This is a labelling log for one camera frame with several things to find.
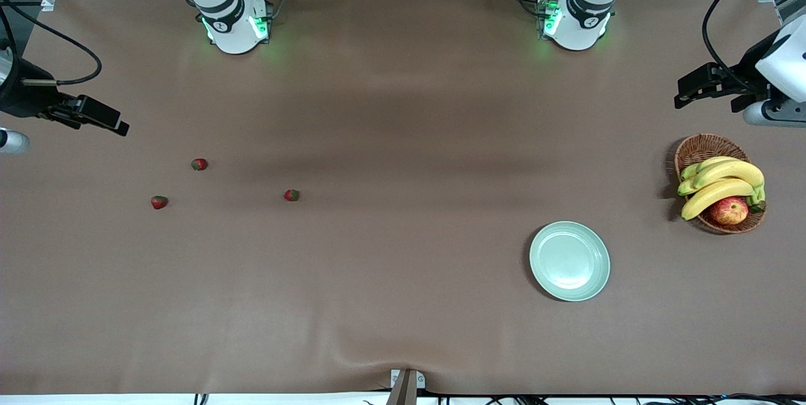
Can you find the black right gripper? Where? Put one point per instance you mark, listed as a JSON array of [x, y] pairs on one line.
[[19, 97]]

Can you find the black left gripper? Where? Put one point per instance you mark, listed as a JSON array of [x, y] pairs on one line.
[[747, 75]]

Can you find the red strawberry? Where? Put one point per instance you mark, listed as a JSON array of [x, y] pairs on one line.
[[199, 164], [159, 202], [291, 195]]

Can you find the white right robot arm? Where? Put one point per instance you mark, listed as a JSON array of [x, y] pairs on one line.
[[233, 33]]

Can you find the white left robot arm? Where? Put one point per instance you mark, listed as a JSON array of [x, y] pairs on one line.
[[576, 30]]

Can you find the pale green round plate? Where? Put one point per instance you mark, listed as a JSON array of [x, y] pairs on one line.
[[570, 261]]

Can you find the brown wicker basket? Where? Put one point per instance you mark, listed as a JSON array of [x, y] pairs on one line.
[[702, 148]]

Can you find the greenish yellow banana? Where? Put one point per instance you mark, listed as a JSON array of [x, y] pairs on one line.
[[689, 170]]

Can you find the red yellow apple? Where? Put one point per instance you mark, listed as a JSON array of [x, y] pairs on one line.
[[729, 211]]

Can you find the brown metal bar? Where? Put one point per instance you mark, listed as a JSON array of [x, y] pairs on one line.
[[403, 393]]

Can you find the metal clamp bracket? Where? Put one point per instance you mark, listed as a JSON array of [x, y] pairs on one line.
[[395, 380]]

